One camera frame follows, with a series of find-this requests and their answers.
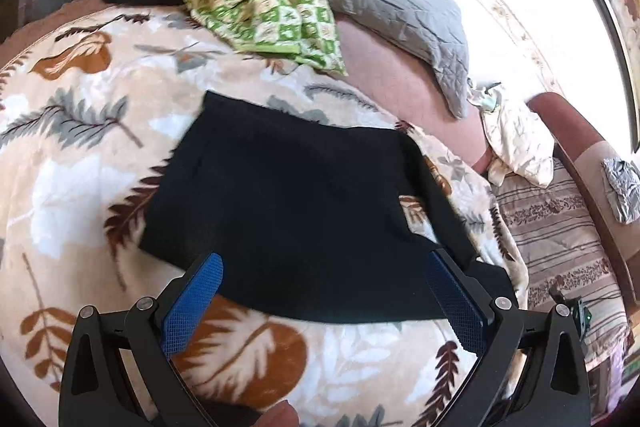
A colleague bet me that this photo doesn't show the grey quilted pillow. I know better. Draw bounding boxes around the grey quilted pillow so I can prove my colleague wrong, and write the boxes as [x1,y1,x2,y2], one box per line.
[329,0,469,119]

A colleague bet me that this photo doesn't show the pink bed sheet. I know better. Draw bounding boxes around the pink bed sheet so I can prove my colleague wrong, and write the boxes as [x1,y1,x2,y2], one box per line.
[336,15,492,173]

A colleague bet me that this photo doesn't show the striped floral mattress cover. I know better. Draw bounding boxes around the striped floral mattress cover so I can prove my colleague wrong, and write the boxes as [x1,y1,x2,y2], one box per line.
[495,160,628,369]

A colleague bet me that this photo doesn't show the grey patterned cloth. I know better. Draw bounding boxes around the grey patterned cloth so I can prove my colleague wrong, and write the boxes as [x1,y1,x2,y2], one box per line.
[601,157,639,225]

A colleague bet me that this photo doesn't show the leaf print fleece blanket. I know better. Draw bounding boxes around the leaf print fleece blanket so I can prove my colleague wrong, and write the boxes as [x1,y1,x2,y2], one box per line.
[1,8,529,426]

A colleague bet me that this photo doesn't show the operator hand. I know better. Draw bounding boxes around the operator hand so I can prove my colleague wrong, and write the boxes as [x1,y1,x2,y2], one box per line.
[253,400,300,427]

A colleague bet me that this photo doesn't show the cream floral pillow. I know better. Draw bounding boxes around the cream floral pillow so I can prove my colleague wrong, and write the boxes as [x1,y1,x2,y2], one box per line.
[468,81,555,187]

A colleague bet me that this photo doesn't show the reddish brown armchair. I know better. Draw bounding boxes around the reddish brown armchair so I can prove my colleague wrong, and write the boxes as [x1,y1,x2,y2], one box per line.
[527,92,640,314]

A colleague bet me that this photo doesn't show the black pants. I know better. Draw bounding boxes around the black pants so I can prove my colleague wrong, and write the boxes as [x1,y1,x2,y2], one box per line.
[140,92,514,324]

